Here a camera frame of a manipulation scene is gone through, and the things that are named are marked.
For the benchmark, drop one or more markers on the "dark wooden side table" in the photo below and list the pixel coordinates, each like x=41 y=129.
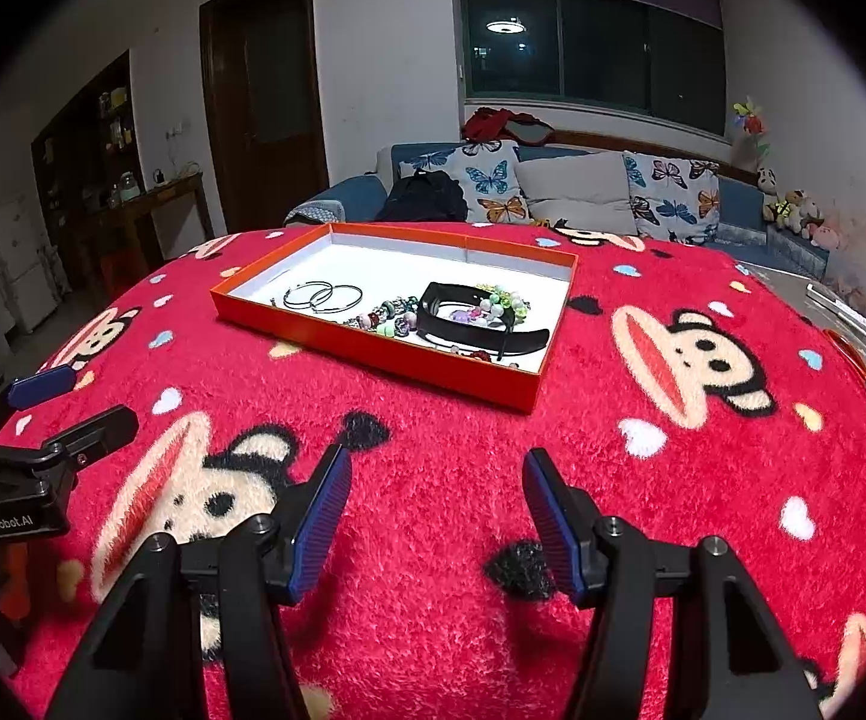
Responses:
x=158 y=226

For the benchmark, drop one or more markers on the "right butterfly pillow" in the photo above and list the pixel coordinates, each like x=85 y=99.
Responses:
x=673 y=200

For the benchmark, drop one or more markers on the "thin silver bangle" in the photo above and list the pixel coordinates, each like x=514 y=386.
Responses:
x=335 y=298

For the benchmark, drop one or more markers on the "red clothes pile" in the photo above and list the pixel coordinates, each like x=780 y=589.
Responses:
x=488 y=124

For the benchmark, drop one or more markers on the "black backpack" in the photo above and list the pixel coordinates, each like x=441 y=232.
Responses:
x=425 y=196

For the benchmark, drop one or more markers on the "dark shelf cabinet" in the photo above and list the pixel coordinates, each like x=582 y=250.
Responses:
x=79 y=159

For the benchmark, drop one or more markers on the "colourful pinwheel toy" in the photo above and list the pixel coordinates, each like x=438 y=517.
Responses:
x=751 y=134

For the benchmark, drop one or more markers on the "red monkey print blanket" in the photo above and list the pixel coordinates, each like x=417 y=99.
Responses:
x=682 y=394

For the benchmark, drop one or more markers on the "white refrigerator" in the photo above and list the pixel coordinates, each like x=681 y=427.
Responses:
x=24 y=281

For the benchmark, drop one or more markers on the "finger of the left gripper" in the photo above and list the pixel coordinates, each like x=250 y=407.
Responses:
x=42 y=386
x=71 y=451

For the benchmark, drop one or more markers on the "butterfly pillow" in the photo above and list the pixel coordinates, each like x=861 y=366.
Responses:
x=673 y=200
x=486 y=174

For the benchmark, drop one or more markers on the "plush toy pile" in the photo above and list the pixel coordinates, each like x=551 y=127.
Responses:
x=796 y=212

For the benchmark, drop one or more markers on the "dark window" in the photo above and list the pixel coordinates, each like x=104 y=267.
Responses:
x=663 y=59

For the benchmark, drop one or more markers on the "dark wooden door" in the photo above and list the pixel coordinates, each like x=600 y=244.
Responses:
x=263 y=107

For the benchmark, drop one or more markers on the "plain beige pillow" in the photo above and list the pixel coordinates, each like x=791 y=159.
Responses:
x=589 y=192

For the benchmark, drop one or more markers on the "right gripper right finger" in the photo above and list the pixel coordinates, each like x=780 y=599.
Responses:
x=729 y=657

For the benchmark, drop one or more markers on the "orange box lid tray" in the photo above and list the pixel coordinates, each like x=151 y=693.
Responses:
x=393 y=265

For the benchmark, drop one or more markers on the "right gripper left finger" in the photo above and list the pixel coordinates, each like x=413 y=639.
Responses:
x=141 y=657

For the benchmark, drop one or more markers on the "blue sofa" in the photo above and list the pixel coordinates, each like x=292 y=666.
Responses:
x=741 y=232

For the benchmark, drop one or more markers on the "left butterfly pillow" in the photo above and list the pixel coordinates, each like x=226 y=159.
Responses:
x=486 y=174

